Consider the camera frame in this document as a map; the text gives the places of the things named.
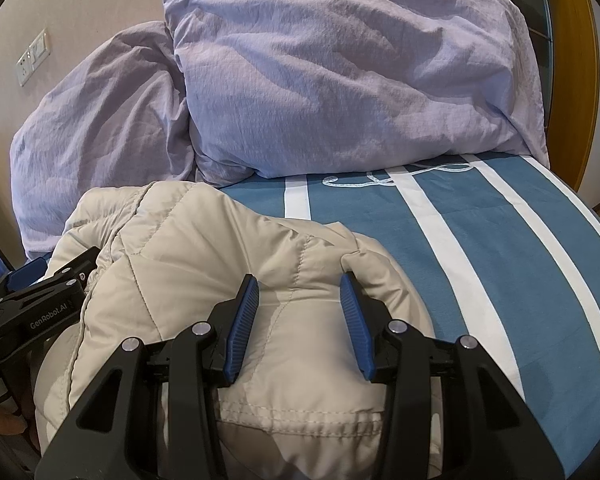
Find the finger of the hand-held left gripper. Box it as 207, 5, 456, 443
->
6, 256, 50, 292
44, 246, 102, 288

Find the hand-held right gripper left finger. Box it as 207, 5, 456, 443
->
35, 274, 261, 480

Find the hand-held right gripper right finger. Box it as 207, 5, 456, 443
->
340, 271, 567, 480

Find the beige puffer jacket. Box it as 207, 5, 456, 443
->
32, 180, 437, 480

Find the person's left hand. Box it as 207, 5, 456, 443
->
0, 394, 31, 438

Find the lilac pillow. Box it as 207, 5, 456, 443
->
9, 21, 197, 262
161, 0, 552, 182

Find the blue white striped bed sheet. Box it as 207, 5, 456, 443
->
225, 152, 600, 480

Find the white wall socket panel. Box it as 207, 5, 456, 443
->
16, 29, 52, 87

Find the wooden door frame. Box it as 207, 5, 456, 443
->
440, 0, 600, 192

